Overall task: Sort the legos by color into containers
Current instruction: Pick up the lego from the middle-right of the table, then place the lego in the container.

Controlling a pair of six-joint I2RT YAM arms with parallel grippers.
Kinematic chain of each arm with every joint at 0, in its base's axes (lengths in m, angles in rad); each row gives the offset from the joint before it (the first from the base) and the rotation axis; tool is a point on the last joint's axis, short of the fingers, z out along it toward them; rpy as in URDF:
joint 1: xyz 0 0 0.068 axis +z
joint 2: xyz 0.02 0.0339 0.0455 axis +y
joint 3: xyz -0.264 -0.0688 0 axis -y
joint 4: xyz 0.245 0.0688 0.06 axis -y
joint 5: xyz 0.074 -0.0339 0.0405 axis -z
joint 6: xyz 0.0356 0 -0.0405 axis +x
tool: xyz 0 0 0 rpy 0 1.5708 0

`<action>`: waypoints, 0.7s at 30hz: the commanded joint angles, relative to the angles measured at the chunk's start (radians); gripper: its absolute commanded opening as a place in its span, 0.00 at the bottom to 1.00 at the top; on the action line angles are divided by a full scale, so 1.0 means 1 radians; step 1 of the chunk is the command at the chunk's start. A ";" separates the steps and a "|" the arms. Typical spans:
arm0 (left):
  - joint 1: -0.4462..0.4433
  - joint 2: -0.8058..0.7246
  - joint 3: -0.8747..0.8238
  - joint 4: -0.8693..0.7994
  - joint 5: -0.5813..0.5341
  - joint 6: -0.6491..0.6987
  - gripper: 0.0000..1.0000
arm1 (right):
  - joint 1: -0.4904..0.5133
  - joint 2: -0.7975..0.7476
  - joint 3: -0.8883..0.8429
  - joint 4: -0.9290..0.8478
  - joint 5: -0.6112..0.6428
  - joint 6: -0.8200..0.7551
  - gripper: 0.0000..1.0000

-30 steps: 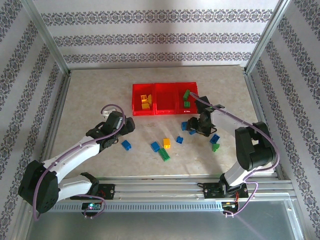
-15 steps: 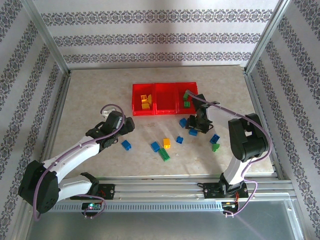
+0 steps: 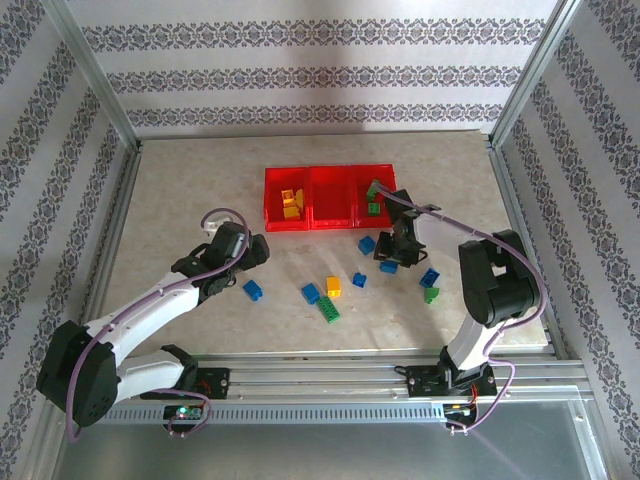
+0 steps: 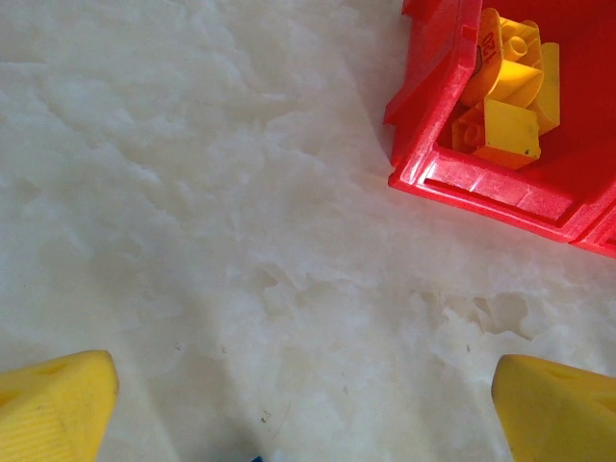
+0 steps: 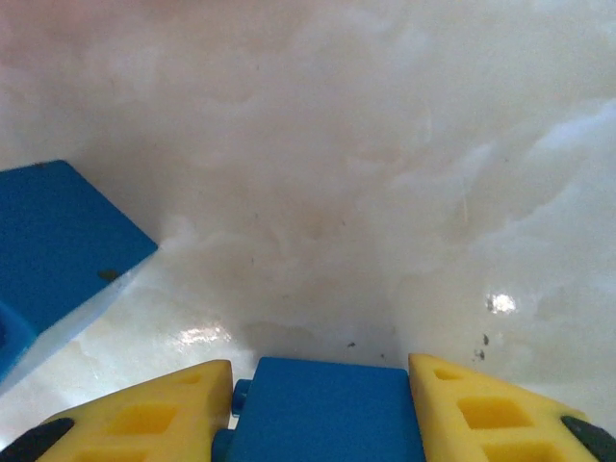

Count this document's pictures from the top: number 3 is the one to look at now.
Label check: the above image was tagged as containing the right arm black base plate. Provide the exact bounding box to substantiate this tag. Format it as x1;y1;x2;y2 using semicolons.
405;363;497;400

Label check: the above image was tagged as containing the aluminium frame post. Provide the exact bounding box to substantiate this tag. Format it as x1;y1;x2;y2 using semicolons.
482;0;591;149
42;0;146;151

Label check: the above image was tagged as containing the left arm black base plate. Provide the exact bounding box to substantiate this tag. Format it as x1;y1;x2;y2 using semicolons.
192;367;232;401

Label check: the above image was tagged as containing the long green lego brick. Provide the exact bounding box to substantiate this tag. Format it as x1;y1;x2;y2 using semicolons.
315;295;343;325

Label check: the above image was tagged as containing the aluminium mounting rail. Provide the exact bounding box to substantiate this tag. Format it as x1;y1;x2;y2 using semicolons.
109;352;587;404

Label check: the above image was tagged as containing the aluminium side rail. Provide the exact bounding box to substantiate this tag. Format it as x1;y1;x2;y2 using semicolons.
487;134;584;361
74;142;146;351

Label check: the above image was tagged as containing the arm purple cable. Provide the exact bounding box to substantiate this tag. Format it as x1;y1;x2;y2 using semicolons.
67;208;251;445
372;180;546;435

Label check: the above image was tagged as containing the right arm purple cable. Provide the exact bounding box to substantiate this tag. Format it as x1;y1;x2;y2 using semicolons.
372;180;546;435

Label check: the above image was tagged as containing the grey slotted cable duct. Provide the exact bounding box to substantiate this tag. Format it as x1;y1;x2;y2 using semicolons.
99;403;447;426

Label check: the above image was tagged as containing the grey metal panel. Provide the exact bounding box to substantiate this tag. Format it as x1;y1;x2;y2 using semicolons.
47;399;609;480

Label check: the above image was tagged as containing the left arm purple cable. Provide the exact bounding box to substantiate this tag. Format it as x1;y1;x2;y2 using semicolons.
67;208;251;445

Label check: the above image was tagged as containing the left controller board with LED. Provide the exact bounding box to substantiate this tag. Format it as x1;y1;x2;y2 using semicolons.
163;403;205;422

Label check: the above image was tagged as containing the red plastic bin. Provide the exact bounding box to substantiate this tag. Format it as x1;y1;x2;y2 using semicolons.
307;165;357;231
351;163;400;229
263;167;311;234

